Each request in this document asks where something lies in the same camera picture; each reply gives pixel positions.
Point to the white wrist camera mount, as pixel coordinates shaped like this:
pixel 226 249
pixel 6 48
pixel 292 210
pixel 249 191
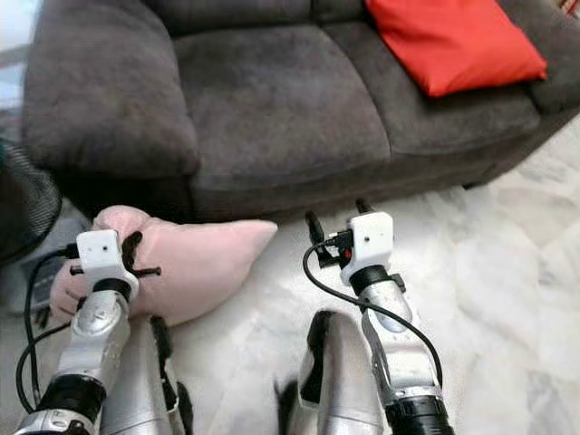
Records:
pixel 101 252
pixel 370 236

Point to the grey-brown fabric sofa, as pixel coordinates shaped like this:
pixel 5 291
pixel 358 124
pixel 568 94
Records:
pixel 272 100

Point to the black floor fan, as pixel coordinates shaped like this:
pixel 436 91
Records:
pixel 27 208

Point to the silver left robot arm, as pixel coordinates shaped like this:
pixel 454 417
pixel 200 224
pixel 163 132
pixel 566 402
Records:
pixel 95 340

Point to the silver right robot leg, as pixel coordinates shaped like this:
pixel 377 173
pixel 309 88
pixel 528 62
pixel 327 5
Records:
pixel 349 381

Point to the pink cat-face pillow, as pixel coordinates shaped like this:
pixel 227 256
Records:
pixel 199 258

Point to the red pillow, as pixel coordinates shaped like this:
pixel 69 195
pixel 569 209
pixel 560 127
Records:
pixel 453 41

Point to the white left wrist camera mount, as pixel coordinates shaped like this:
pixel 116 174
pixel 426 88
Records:
pixel 101 252

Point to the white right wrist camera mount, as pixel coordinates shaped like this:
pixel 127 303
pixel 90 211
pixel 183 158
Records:
pixel 370 236

